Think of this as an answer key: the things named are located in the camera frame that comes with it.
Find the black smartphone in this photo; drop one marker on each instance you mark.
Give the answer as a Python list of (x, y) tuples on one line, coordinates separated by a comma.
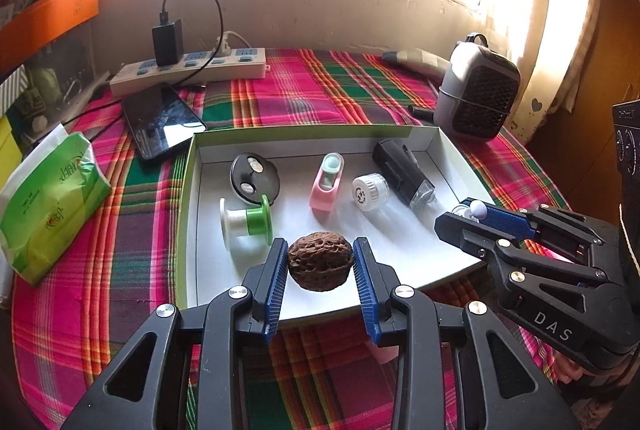
[(160, 120)]

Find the white round cap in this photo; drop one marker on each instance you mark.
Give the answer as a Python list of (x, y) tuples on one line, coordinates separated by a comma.
[(369, 192)]

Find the pink oval soap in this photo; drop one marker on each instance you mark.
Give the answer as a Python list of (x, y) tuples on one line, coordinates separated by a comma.
[(384, 352)]

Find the white pawn-shaped knob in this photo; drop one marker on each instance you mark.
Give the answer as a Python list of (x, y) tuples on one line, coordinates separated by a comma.
[(477, 211)]

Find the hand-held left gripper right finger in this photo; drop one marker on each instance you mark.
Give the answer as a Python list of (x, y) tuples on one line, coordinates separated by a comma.
[(365, 290)]

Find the green tissue pack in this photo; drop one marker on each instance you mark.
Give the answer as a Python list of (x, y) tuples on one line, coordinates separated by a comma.
[(50, 210)]

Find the black round disc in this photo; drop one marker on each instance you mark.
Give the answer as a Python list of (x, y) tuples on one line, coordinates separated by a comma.
[(252, 182)]

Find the yellow box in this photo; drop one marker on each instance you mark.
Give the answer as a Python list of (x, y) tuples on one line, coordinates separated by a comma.
[(9, 145)]

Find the white power strip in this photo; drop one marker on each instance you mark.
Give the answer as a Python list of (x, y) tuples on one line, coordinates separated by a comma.
[(200, 70)]

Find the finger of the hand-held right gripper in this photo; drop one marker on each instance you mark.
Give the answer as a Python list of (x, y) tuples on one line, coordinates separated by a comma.
[(510, 220), (465, 232)]

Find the orange box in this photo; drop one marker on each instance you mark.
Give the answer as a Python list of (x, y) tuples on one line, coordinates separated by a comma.
[(45, 20)]

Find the black stamp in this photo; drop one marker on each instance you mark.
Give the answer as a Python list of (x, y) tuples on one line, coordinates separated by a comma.
[(400, 170)]

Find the wooden cabinet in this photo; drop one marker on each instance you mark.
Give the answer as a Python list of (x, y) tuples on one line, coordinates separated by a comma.
[(615, 35)]

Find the person's right hand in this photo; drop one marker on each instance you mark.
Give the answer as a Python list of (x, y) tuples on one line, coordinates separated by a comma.
[(567, 370)]

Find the black charger adapter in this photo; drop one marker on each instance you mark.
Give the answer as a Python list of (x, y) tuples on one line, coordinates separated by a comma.
[(167, 43)]

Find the brown walnut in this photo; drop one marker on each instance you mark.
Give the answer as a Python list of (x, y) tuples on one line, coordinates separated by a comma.
[(320, 262)]

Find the pink clip with mint pad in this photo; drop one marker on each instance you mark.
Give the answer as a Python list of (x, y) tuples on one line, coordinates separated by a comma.
[(324, 195)]

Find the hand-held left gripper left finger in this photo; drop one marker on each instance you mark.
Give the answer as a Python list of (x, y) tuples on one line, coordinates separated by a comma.
[(277, 290)]

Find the heart print curtain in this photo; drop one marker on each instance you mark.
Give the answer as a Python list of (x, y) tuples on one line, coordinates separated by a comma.
[(560, 10)]

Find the plaid tablecloth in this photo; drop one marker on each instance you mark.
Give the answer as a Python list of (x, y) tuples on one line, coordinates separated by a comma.
[(125, 310)]

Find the small grey heater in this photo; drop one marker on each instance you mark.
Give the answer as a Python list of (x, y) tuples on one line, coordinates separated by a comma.
[(475, 93)]

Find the white and green spool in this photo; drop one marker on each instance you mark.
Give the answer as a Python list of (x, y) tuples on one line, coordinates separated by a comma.
[(245, 225)]

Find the grey handheld device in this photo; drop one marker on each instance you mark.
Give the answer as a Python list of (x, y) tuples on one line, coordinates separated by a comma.
[(415, 60)]

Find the striped box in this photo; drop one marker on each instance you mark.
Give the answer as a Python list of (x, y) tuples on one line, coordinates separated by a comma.
[(12, 85)]

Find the green and white cardboard box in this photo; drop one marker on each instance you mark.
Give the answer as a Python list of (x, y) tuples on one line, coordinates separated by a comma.
[(310, 220)]

